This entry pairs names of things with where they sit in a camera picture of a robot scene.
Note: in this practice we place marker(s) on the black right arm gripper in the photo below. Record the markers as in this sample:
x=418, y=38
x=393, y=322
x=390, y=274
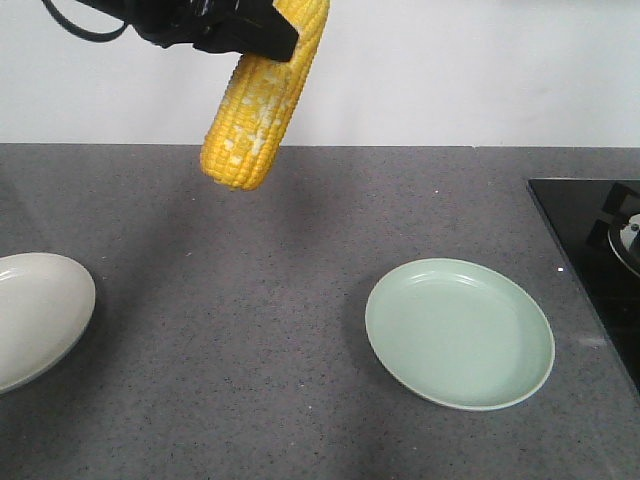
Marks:
x=217, y=27

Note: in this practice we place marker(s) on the black gas stove top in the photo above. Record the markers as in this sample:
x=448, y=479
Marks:
x=596, y=224

